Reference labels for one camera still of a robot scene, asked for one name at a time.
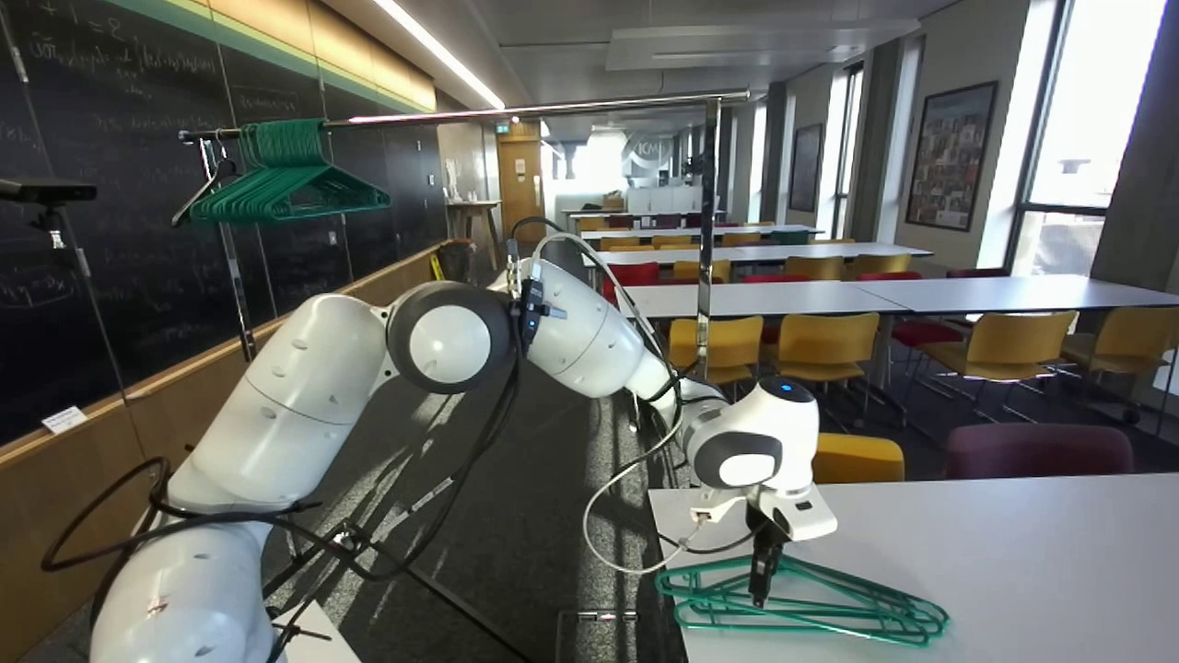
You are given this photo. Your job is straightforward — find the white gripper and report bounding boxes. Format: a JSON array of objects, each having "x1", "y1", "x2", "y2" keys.
[{"x1": 687, "y1": 488, "x2": 835, "y2": 608}]

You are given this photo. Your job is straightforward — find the green wire hanger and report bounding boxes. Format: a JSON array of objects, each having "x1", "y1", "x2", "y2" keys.
[{"x1": 650, "y1": 552, "x2": 954, "y2": 647}]

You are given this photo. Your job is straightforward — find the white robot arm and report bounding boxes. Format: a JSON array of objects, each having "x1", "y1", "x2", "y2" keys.
[{"x1": 87, "y1": 257, "x2": 835, "y2": 663}]

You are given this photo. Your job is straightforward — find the yellow chair near table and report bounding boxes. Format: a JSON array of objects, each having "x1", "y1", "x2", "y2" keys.
[{"x1": 815, "y1": 430, "x2": 907, "y2": 483}]

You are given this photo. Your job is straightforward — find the maroon chair near table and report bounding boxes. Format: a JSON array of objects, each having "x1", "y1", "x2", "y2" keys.
[{"x1": 948, "y1": 424, "x2": 1134, "y2": 480}]

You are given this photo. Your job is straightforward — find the white near table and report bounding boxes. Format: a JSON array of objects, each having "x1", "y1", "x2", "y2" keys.
[{"x1": 682, "y1": 473, "x2": 1179, "y2": 663}]

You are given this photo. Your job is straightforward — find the long white table row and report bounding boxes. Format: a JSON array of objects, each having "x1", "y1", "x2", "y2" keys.
[{"x1": 630, "y1": 275, "x2": 1179, "y2": 316}]

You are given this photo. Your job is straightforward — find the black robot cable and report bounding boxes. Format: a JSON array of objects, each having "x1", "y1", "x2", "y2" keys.
[{"x1": 35, "y1": 214, "x2": 691, "y2": 620}]

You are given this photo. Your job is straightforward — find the framed wall picture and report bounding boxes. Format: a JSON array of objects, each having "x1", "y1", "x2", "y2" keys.
[{"x1": 907, "y1": 83, "x2": 997, "y2": 232}]

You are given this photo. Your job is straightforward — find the green hangers on rail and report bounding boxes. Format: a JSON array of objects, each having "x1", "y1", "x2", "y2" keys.
[{"x1": 174, "y1": 118, "x2": 390, "y2": 226}]

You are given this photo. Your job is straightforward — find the metal clothes rail stand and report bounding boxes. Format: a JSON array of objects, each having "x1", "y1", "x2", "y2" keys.
[{"x1": 176, "y1": 86, "x2": 756, "y2": 495}]

